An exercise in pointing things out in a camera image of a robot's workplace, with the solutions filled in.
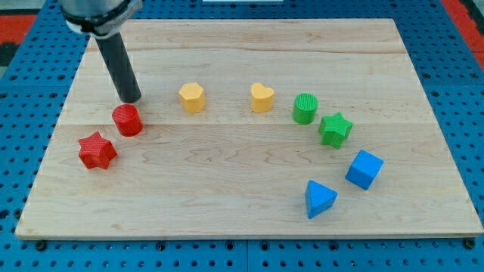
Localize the light wooden board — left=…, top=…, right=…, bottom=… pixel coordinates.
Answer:
left=15, top=19, right=483, bottom=240

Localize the red star block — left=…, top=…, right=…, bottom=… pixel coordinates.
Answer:
left=78, top=131, right=117, bottom=169

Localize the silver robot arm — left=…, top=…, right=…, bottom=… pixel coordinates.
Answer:
left=59, top=0, right=143, bottom=104

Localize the red cylinder block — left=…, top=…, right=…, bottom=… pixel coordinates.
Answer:
left=112, top=104, right=144, bottom=137

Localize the blue triangle block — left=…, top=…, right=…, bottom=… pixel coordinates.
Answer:
left=305, top=180, right=338, bottom=219

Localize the green cylinder block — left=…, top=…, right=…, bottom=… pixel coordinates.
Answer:
left=292, top=93, right=318, bottom=125

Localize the green star block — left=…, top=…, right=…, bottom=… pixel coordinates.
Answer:
left=318, top=112, right=353, bottom=149

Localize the yellow heart block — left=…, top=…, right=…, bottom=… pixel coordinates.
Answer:
left=250, top=82, right=275, bottom=113

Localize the blue cube block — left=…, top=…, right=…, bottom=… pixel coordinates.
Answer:
left=345, top=150, right=384, bottom=190

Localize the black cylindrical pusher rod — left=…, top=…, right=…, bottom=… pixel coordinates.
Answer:
left=96, top=33, right=141, bottom=103

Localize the yellow hexagon block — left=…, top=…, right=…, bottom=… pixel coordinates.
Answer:
left=178, top=82, right=206, bottom=113

